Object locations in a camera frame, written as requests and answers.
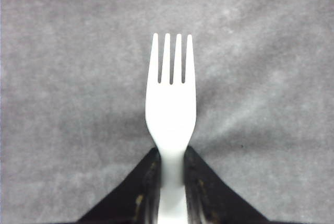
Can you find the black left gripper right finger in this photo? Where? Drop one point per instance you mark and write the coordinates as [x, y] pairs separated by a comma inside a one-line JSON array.
[[209, 199]]

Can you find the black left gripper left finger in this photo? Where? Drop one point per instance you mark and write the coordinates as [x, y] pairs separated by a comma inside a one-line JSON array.
[[135, 200]]

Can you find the white plastic fork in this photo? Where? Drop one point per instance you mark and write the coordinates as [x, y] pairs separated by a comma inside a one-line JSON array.
[[170, 112]]

